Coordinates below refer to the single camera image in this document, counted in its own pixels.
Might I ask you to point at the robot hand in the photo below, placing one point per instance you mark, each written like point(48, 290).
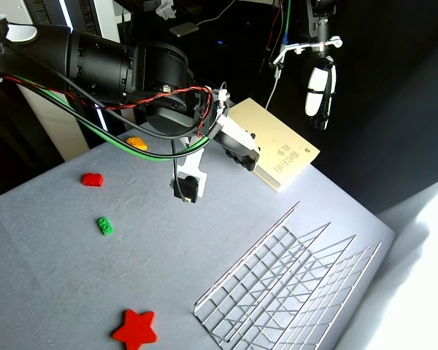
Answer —
point(317, 91)
point(241, 144)

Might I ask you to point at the orange toy brick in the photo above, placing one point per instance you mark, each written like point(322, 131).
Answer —
point(137, 143)

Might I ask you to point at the beige hardcover book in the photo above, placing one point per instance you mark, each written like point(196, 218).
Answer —
point(273, 146)

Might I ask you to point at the green toy brick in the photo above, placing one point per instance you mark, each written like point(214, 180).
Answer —
point(105, 226)

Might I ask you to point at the red toy brick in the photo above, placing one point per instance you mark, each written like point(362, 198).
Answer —
point(92, 179)

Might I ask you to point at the grey tablecloth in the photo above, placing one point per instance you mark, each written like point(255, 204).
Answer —
point(168, 255)

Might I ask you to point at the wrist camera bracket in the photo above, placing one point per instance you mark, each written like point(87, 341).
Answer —
point(193, 167)
point(295, 45)

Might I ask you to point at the grey flat box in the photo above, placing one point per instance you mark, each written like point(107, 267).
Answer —
point(184, 29)

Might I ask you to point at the red star block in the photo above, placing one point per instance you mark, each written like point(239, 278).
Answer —
point(135, 328)

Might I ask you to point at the crumpled white paper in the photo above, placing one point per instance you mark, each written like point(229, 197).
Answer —
point(166, 10)

